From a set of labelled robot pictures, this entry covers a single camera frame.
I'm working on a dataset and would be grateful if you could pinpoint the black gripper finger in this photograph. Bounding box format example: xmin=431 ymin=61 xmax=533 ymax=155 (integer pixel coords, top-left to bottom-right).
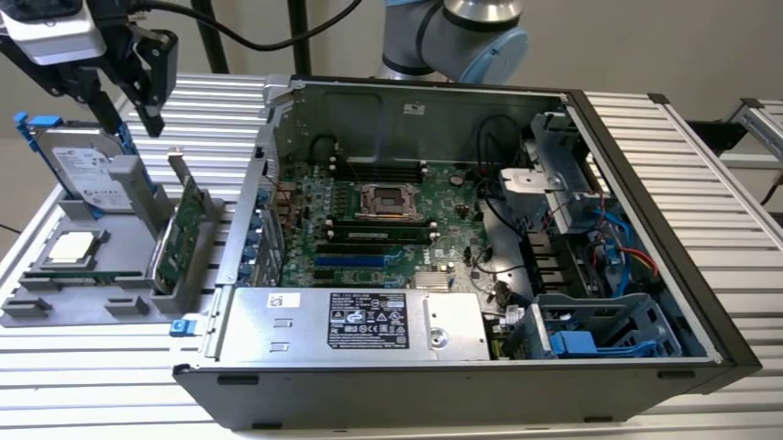
xmin=112 ymin=27 xmax=180 ymax=138
xmin=0 ymin=38 xmax=118 ymax=133

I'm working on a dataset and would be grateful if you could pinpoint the green graphics card black cover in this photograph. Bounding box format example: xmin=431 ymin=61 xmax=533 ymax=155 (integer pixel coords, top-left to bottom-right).
xmin=149 ymin=145 xmax=215 ymax=294

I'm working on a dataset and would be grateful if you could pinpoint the black stand pole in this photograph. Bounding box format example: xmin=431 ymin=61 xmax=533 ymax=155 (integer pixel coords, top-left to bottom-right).
xmin=188 ymin=0 xmax=232 ymax=74
xmin=287 ymin=0 xmax=315 ymax=77

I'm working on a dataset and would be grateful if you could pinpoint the hard disk in blue carrier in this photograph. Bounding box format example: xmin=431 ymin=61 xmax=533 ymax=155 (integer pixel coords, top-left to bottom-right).
xmin=10 ymin=112 xmax=145 ymax=219

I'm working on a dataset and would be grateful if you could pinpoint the silver CPU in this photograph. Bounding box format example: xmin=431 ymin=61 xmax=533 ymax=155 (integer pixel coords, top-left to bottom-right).
xmin=46 ymin=231 xmax=102 ymax=265

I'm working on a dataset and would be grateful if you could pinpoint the grey parts rack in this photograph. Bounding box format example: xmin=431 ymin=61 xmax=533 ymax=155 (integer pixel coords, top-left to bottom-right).
xmin=0 ymin=153 xmax=237 ymax=329

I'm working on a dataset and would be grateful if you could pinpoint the green RAM stick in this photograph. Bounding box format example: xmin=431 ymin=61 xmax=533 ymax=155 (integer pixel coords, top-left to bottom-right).
xmin=22 ymin=270 xmax=145 ymax=281

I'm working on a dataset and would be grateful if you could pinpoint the CPU socket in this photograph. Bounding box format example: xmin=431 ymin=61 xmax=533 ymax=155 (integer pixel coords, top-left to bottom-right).
xmin=357 ymin=182 xmax=421 ymax=216

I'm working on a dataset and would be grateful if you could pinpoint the RAM stick with white label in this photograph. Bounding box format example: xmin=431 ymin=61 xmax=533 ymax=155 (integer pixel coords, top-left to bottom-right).
xmin=332 ymin=227 xmax=429 ymax=244

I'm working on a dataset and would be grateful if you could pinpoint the long black expansion slot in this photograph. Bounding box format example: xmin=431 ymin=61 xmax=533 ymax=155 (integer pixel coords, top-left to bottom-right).
xmin=316 ymin=244 xmax=396 ymax=256

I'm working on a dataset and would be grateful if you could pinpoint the blue expansion slot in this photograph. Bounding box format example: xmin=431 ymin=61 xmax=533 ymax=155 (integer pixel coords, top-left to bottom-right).
xmin=313 ymin=255 xmax=392 ymax=268

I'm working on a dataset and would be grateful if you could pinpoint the green motherboard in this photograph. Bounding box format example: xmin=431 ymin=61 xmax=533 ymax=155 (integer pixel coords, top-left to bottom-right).
xmin=277 ymin=159 xmax=527 ymax=303

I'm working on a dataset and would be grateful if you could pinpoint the silver power supply unit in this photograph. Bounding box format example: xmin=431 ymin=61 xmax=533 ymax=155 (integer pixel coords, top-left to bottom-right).
xmin=216 ymin=286 xmax=495 ymax=363

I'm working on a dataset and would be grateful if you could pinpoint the silver chipset heatsink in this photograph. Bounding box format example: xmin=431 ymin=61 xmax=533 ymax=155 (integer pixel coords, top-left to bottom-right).
xmin=413 ymin=270 xmax=452 ymax=291

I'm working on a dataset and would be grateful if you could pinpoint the grey metal drive bay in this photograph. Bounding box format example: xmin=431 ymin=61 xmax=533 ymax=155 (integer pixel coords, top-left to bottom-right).
xmin=497 ymin=111 xmax=613 ymax=236

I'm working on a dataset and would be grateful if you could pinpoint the black card guide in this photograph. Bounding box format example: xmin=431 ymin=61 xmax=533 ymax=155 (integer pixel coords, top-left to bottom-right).
xmin=519 ymin=231 xmax=580 ymax=297

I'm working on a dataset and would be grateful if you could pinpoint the black grey PC case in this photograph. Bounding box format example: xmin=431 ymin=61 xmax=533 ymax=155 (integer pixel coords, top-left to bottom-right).
xmin=171 ymin=75 xmax=764 ymax=432

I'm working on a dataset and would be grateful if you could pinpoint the grey plastic disk bay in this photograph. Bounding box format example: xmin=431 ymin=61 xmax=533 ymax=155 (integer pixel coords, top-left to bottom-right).
xmin=528 ymin=292 xmax=685 ymax=361

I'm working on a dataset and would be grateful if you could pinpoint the blue disk carrier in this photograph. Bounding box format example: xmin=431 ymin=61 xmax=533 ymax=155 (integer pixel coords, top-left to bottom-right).
xmin=548 ymin=330 xmax=669 ymax=359

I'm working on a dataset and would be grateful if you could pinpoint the metal slat side table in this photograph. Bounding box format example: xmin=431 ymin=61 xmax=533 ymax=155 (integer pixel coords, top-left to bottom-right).
xmin=716 ymin=96 xmax=783 ymax=171

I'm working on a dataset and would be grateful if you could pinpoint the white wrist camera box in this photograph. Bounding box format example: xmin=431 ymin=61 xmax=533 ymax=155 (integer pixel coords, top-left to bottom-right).
xmin=0 ymin=0 xmax=109 ymax=66

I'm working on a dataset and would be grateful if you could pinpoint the thick black camera cable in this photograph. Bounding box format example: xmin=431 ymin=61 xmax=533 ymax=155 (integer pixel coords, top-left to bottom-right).
xmin=130 ymin=0 xmax=361 ymax=51

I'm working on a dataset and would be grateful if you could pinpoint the black cable loop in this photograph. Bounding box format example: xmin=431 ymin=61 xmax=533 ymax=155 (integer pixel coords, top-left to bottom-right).
xmin=309 ymin=132 xmax=341 ymax=162

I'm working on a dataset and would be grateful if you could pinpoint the black power wire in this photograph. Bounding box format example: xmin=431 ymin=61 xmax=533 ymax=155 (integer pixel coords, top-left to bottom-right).
xmin=475 ymin=114 xmax=527 ymax=198

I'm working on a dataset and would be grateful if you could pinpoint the blue wire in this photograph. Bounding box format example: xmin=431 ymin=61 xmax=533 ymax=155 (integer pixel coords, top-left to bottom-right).
xmin=591 ymin=204 xmax=635 ymax=299

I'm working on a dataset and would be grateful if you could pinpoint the red wire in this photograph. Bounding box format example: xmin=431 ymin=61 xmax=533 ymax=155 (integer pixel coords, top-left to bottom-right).
xmin=620 ymin=246 xmax=660 ymax=277

